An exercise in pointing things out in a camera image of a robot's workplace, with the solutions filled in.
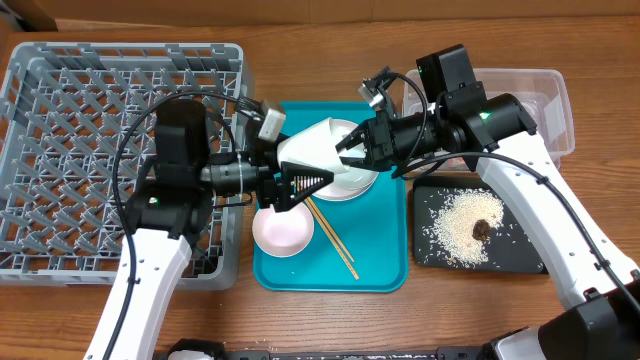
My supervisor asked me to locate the teal plastic serving tray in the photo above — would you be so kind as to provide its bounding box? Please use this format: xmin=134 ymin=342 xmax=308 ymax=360
xmin=252 ymin=101 xmax=410 ymax=294

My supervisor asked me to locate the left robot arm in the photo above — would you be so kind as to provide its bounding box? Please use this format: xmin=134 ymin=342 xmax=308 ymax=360
xmin=85 ymin=91 xmax=335 ymax=359

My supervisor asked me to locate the pink shallow bowl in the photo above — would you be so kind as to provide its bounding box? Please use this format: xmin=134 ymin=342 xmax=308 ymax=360
xmin=252 ymin=204 xmax=314 ymax=258

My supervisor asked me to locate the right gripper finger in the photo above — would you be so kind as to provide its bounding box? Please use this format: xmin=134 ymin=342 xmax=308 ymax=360
xmin=340 ymin=156 xmax=373 ymax=171
xmin=335 ymin=124 xmax=370 ymax=154

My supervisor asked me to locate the brown food chunk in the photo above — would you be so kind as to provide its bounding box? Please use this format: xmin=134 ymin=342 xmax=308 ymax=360
xmin=472 ymin=219 xmax=491 ymax=242

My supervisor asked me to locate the black food waste tray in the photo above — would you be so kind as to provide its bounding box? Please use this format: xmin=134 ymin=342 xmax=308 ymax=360
xmin=412 ymin=176 xmax=547 ymax=274

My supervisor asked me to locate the grey plastic dishwasher rack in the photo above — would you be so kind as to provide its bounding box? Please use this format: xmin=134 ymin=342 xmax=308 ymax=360
xmin=1 ymin=42 xmax=254 ymax=286

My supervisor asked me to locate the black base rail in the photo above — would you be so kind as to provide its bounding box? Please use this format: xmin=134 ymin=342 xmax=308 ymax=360
xmin=164 ymin=338 xmax=491 ymax=360

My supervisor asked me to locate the wooden chopstick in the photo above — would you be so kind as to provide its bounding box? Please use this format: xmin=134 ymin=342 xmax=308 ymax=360
xmin=306 ymin=198 xmax=355 ymax=262
xmin=307 ymin=203 xmax=360 ymax=280

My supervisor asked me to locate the grey bowl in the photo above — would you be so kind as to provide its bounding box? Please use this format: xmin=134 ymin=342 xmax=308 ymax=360
xmin=334 ymin=145 xmax=377 ymax=190

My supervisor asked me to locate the white cup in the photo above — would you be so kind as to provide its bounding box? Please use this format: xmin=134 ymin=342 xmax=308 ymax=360
xmin=277 ymin=117 xmax=349 ymax=174

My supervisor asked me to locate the white round plate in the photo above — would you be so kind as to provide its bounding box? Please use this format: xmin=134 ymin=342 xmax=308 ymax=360
xmin=314 ymin=119 xmax=378 ymax=201

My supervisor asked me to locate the white rice pile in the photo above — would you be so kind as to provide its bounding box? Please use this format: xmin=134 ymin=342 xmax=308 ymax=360
xmin=422 ymin=189 xmax=505 ymax=269

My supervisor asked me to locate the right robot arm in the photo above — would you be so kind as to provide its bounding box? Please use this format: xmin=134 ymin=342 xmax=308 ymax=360
xmin=336 ymin=45 xmax=639 ymax=359

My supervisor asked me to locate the clear plastic waste bin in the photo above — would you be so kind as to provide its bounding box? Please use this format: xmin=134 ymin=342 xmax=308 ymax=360
xmin=402 ymin=68 xmax=576 ymax=175

